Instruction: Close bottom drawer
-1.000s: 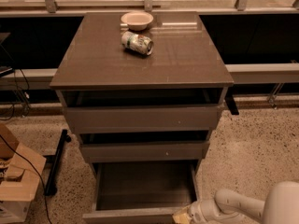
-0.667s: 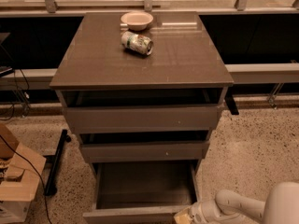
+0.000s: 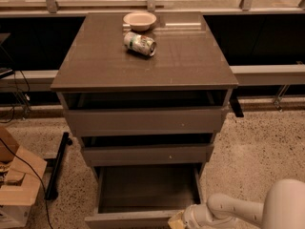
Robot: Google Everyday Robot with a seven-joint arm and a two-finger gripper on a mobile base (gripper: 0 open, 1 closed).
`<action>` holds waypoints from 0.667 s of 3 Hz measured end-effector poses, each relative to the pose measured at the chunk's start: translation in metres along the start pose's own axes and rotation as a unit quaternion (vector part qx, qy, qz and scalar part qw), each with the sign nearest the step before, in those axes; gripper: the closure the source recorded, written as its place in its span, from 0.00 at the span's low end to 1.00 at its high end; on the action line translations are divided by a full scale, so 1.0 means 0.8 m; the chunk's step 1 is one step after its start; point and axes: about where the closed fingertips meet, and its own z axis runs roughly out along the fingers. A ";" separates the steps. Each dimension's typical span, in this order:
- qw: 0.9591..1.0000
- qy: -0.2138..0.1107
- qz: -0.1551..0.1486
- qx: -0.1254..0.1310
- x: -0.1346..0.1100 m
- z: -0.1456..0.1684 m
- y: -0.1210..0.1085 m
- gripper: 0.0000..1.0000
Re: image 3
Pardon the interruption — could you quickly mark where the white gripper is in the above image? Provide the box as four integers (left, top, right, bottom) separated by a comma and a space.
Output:
168, 203, 217, 229

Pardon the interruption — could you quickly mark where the grey bottom drawer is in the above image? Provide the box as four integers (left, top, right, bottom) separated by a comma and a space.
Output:
85, 163, 203, 229

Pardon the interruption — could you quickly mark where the grey drawer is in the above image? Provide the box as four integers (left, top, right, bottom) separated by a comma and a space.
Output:
82, 144, 214, 167
85, 163, 203, 229
64, 108, 228, 137

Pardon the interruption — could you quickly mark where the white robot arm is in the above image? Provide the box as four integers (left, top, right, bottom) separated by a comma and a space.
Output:
168, 179, 305, 229

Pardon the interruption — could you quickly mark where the grey middle drawer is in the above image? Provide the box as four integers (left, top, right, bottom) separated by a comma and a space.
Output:
82, 144, 214, 167

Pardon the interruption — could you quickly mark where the grey top drawer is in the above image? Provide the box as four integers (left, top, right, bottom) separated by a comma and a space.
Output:
64, 108, 228, 137

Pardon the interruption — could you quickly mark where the grey drawer cabinet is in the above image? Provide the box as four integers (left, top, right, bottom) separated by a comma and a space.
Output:
51, 12, 237, 153

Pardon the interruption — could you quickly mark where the black stand leg left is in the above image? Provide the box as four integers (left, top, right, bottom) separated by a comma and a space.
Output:
45, 132, 72, 200

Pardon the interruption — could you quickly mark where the black stand leg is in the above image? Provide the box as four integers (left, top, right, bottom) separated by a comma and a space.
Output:
45, 132, 72, 200
230, 90, 244, 117

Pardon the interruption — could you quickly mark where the black stand leg right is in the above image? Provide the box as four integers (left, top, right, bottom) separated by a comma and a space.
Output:
230, 90, 244, 117

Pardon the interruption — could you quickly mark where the open cardboard box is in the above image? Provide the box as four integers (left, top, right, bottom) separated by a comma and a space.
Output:
0, 127, 47, 229

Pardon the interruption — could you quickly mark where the green white drink can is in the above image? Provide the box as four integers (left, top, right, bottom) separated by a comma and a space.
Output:
124, 31, 156, 56

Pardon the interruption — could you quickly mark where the beige bowl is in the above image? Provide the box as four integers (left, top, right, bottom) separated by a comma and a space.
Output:
123, 11, 156, 31

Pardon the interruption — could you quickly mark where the black cable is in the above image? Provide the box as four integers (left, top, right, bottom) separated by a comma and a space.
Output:
0, 136, 54, 229

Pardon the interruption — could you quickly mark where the metal ledge bracket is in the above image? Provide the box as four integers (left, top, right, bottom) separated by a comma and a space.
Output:
273, 85, 289, 112

